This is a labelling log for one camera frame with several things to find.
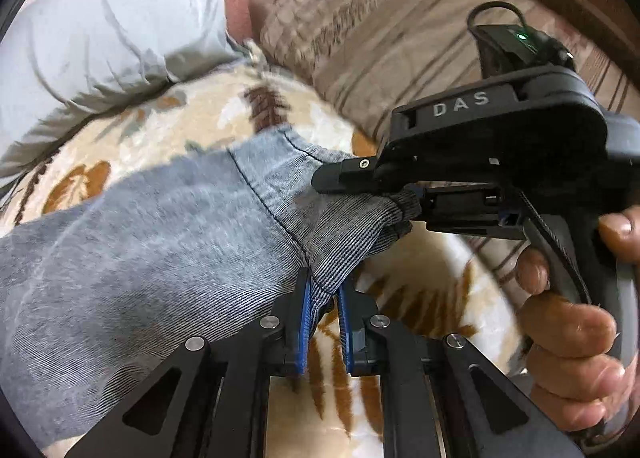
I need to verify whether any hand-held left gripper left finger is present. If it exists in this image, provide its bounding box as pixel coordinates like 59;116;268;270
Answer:
65;267;315;458

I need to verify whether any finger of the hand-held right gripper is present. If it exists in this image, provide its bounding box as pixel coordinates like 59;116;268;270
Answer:
412;185;526;242
311;157;401;195

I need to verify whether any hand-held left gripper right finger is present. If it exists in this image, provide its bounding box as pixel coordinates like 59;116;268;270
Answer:
336;282;586;458

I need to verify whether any grey knit garment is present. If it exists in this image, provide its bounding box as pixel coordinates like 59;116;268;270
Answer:
0;125;423;451

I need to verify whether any person's right hand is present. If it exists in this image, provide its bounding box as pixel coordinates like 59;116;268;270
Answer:
515;205;640;435

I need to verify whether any beige striped cushion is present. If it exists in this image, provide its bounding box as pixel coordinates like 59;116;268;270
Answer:
259;0;640;289

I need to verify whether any cream floral blanket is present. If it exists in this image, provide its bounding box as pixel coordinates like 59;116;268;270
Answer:
0;56;536;458

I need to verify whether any pink cloth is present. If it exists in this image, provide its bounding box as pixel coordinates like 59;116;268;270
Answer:
222;0;262;45

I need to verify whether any light grey pillow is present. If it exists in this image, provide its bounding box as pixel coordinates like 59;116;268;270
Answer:
0;0;253;179

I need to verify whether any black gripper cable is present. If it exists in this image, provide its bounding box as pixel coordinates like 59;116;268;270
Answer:
466;0;529;33

